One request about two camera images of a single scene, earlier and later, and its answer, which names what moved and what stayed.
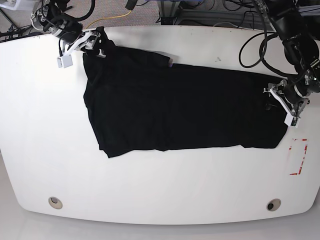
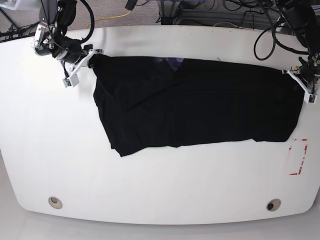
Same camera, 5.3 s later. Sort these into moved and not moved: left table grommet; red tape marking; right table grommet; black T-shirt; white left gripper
Moved: white left gripper; black T-shirt
Not moved: right table grommet; left table grommet; red tape marking
